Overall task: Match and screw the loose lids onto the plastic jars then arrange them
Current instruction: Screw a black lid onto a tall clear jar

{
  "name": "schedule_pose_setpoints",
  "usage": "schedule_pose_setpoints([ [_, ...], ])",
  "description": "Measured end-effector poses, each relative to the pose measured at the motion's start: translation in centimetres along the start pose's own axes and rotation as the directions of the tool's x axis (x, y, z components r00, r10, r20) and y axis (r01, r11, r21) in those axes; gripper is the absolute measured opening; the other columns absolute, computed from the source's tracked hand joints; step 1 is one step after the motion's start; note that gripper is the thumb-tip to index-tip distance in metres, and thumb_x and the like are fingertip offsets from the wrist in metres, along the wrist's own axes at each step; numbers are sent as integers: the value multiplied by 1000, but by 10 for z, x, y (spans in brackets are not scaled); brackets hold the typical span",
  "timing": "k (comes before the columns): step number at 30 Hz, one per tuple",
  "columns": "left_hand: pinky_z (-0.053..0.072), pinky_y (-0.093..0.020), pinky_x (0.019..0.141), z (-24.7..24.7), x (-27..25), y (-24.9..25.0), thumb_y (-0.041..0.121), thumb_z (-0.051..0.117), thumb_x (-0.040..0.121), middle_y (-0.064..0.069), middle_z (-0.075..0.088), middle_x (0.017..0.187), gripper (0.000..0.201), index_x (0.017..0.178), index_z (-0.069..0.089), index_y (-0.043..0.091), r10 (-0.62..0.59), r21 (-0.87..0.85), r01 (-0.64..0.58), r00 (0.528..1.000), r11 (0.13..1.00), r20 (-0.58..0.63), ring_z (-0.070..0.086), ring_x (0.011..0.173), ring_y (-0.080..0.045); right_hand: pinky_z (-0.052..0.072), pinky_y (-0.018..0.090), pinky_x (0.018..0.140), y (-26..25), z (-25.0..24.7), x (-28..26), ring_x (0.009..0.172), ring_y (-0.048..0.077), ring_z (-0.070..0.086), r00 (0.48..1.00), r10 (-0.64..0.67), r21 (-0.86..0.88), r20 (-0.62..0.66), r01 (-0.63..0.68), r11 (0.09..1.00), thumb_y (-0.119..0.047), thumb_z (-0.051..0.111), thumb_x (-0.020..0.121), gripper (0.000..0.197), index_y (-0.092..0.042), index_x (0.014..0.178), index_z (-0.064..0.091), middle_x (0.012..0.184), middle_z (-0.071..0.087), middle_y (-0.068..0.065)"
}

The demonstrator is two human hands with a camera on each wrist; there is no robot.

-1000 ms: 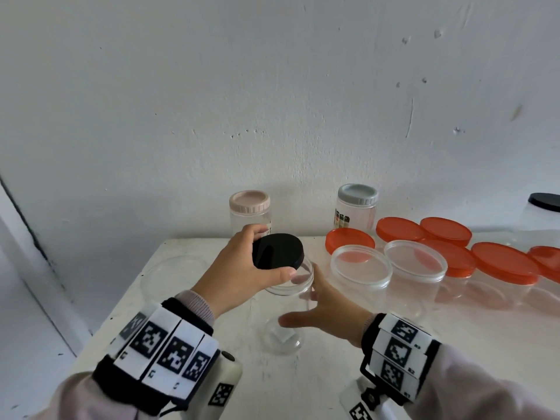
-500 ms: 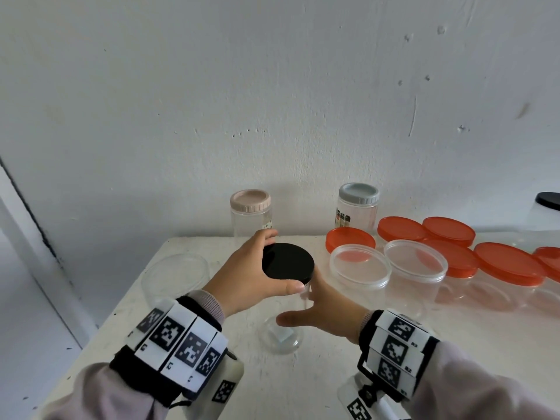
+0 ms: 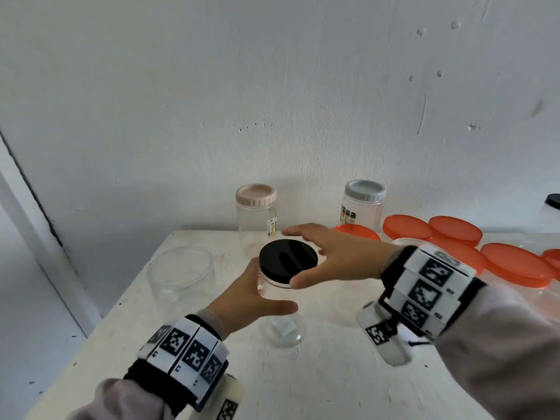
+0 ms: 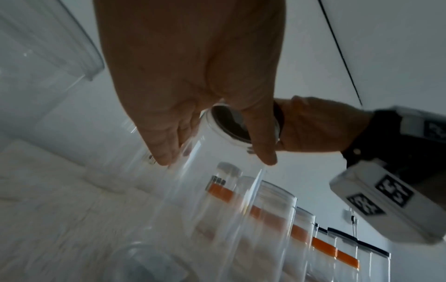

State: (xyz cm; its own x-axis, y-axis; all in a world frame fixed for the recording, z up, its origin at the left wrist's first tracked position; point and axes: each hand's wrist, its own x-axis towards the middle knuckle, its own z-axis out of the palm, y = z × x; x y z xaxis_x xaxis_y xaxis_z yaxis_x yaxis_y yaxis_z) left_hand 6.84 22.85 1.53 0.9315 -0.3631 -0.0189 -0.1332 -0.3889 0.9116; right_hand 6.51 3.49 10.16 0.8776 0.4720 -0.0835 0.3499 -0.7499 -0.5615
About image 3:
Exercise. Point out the person's right hand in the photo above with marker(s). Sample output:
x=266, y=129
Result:
x=354, y=258

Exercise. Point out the person's left hand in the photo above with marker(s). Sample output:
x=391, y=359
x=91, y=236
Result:
x=245, y=306

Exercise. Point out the large orange lid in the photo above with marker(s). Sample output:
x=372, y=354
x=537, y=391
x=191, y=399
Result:
x=552, y=262
x=358, y=232
x=468, y=253

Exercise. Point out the transparent jar dark label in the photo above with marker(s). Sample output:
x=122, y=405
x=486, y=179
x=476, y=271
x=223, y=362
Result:
x=363, y=214

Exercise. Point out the tall transparent labelled jar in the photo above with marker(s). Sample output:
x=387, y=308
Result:
x=284, y=332
x=547, y=220

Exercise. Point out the large black lid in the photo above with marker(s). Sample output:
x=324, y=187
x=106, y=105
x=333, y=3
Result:
x=280, y=258

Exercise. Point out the light blue lid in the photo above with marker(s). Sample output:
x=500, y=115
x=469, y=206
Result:
x=365, y=190

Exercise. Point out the large transparent jar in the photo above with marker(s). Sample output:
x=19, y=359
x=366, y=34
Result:
x=181, y=275

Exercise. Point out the rounded transparent jar yellow label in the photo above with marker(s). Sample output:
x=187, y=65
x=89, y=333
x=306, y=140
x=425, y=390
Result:
x=256, y=223

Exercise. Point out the pale pink lid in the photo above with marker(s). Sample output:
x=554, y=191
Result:
x=256, y=195

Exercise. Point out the small black lid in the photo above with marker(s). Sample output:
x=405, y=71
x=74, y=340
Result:
x=553, y=201

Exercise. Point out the person's left forearm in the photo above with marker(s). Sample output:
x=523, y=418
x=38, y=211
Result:
x=122, y=402

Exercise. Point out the person's right forearm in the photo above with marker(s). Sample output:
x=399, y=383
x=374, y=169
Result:
x=503, y=354

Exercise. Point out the black white marker wristband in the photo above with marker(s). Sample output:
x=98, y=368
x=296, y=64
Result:
x=428, y=293
x=183, y=349

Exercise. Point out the white panelled door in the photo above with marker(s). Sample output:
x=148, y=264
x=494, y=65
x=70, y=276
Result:
x=26, y=279

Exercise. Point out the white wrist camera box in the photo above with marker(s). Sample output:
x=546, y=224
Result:
x=389, y=345
x=227, y=402

